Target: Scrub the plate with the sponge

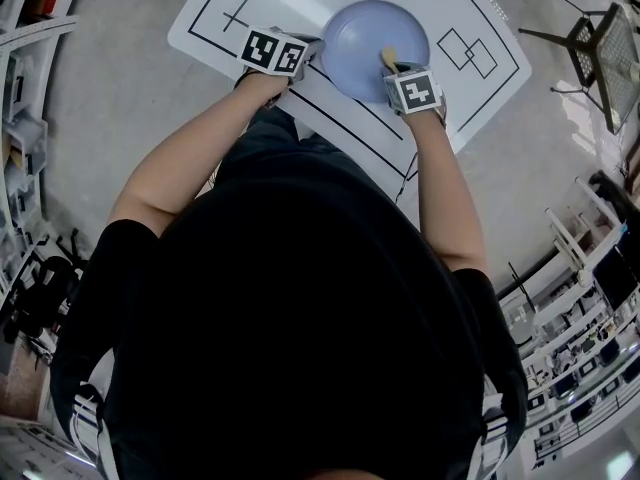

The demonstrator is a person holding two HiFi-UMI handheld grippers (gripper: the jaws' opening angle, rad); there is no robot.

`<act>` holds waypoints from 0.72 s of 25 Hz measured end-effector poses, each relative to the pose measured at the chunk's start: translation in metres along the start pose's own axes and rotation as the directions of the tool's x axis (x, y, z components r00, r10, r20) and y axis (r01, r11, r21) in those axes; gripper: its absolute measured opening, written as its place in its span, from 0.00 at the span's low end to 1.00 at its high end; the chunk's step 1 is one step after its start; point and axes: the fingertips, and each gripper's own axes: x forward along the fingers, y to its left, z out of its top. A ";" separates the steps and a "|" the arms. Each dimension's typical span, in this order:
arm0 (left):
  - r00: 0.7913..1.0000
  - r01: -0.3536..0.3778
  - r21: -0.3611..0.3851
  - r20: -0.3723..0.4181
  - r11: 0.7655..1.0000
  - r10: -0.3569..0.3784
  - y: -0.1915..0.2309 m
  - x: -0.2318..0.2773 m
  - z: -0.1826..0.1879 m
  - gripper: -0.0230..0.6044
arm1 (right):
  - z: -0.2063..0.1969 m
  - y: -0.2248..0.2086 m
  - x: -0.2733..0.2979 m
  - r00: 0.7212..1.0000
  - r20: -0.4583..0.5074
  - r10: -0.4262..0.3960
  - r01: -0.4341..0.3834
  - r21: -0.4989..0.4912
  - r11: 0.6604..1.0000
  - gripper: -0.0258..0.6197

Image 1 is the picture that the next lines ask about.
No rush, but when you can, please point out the white storage shelf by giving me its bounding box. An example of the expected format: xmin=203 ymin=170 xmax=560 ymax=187
xmin=0 ymin=0 xmax=82 ymax=319

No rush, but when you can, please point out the white power strip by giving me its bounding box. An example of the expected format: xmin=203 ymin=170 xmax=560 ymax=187
xmin=478 ymin=0 xmax=510 ymax=22

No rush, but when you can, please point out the white perforated rack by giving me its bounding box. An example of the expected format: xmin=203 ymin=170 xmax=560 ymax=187
xmin=0 ymin=419 xmax=97 ymax=480

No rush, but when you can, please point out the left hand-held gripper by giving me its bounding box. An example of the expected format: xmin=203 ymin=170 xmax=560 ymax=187
xmin=238 ymin=26 xmax=327 ymax=86

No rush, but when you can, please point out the person's black shirt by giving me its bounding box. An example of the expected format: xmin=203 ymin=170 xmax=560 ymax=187
xmin=49 ymin=107 xmax=529 ymax=480

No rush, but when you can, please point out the black office chair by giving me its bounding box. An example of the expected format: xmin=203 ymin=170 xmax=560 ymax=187
xmin=587 ymin=169 xmax=635 ymax=222

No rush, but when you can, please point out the black computer monitor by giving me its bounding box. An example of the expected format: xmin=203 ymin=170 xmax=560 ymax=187
xmin=591 ymin=244 xmax=640 ymax=314

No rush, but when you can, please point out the person's left forearm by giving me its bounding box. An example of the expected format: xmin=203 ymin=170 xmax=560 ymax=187
xmin=107 ymin=69 xmax=293 ymax=230

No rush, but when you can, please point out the black bag pile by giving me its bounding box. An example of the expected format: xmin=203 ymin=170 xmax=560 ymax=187
xmin=0 ymin=226 xmax=95 ymax=355

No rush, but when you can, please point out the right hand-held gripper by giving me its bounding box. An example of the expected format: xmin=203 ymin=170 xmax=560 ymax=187
xmin=382 ymin=59 xmax=448 ymax=128

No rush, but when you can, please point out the white workbench rack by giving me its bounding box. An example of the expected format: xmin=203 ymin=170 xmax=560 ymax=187
xmin=497 ymin=175 xmax=640 ymax=469

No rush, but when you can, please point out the person's right forearm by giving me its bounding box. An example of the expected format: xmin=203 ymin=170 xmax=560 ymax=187
xmin=399 ymin=111 xmax=489 ymax=273

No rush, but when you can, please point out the white striped shoulder strap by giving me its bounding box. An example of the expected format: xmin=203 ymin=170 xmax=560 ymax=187
xmin=69 ymin=381 xmax=121 ymax=480
xmin=467 ymin=373 xmax=516 ymax=480

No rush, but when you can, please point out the blue round plate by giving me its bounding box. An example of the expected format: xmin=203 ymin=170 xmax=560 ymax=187
xmin=320 ymin=0 xmax=432 ymax=104

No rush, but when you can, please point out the black mesh metal chair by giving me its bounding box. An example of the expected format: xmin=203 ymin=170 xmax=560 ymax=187
xmin=518 ymin=1 xmax=640 ymax=137

